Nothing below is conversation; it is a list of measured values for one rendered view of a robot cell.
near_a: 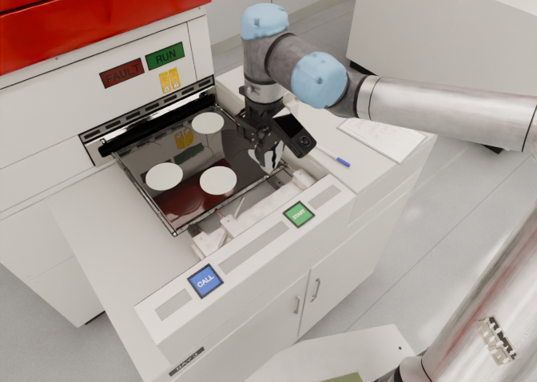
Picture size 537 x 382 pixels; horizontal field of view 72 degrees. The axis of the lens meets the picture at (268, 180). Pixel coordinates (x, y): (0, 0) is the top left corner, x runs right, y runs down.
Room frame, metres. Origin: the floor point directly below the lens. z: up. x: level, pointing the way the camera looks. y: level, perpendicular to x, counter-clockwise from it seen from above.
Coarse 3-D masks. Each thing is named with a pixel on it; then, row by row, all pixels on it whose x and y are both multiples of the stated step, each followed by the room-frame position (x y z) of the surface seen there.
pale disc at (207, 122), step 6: (204, 114) 0.93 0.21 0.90; (210, 114) 0.93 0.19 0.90; (216, 114) 0.93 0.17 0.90; (198, 120) 0.90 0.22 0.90; (204, 120) 0.90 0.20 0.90; (210, 120) 0.90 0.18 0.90; (216, 120) 0.90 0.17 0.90; (222, 120) 0.90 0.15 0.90; (198, 126) 0.87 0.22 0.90; (204, 126) 0.87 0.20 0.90; (210, 126) 0.87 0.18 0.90; (216, 126) 0.87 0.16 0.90; (198, 132) 0.84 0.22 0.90; (204, 132) 0.84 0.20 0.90; (210, 132) 0.84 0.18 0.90
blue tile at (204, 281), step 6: (204, 270) 0.35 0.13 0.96; (210, 270) 0.35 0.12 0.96; (198, 276) 0.34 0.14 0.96; (204, 276) 0.34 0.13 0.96; (210, 276) 0.34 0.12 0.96; (216, 276) 0.34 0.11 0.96; (192, 282) 0.33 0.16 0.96; (198, 282) 0.33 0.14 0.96; (204, 282) 0.33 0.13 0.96; (210, 282) 0.33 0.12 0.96; (216, 282) 0.33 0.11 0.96; (198, 288) 0.31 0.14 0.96; (204, 288) 0.31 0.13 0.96; (210, 288) 0.31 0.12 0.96
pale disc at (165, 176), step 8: (152, 168) 0.70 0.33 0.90; (160, 168) 0.70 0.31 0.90; (168, 168) 0.70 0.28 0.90; (176, 168) 0.70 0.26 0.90; (152, 176) 0.67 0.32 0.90; (160, 176) 0.67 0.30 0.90; (168, 176) 0.67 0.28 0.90; (176, 176) 0.67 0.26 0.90; (152, 184) 0.64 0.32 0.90; (160, 184) 0.64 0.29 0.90; (168, 184) 0.64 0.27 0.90; (176, 184) 0.64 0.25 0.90
